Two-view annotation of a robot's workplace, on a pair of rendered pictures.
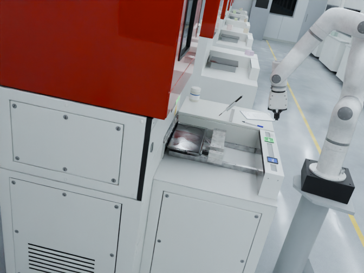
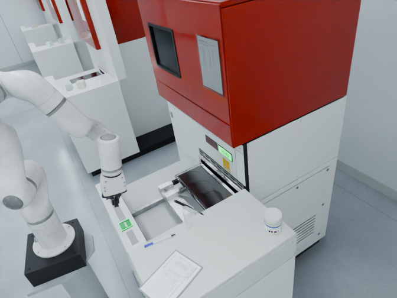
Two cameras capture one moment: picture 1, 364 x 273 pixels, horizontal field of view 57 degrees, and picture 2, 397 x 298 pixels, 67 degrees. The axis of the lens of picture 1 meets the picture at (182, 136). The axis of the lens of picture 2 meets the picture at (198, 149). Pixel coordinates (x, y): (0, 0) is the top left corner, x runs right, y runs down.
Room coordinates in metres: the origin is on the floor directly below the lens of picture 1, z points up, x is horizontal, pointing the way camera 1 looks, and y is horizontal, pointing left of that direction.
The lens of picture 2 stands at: (2.87, -0.67, 1.98)
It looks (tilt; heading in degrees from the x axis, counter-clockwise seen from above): 34 degrees down; 150
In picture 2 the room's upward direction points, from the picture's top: 10 degrees counter-clockwise
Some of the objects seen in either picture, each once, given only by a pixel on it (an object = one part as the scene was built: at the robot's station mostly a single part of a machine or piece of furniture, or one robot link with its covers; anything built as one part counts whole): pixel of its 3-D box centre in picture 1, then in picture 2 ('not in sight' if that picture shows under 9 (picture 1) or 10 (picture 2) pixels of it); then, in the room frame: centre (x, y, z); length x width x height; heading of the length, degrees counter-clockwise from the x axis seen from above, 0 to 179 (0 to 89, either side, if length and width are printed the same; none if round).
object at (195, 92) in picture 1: (194, 94); (273, 221); (2.30, -0.04, 1.01); 0.07 x 0.07 x 0.10
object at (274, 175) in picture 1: (267, 160); (121, 219); (1.70, -0.50, 0.89); 0.55 x 0.09 x 0.14; 175
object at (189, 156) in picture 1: (212, 161); (171, 194); (1.68, -0.19, 0.84); 0.50 x 0.02 x 0.03; 85
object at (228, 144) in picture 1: (215, 142); not in sight; (1.95, -0.22, 0.84); 0.50 x 0.02 x 0.03; 85
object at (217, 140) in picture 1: (216, 147); (179, 206); (1.81, -0.22, 0.87); 0.36 x 0.08 x 0.03; 175
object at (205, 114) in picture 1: (224, 121); (212, 253); (2.18, -0.27, 0.89); 0.62 x 0.35 x 0.14; 85
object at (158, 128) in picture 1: (164, 126); (202, 143); (1.63, 0.10, 1.02); 0.82 x 0.03 x 0.40; 175
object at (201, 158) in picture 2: (170, 135); (219, 176); (1.81, 0.07, 0.89); 0.44 x 0.02 x 0.10; 175
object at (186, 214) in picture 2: (230, 110); (189, 213); (2.04, -0.27, 1.03); 0.06 x 0.04 x 0.13; 85
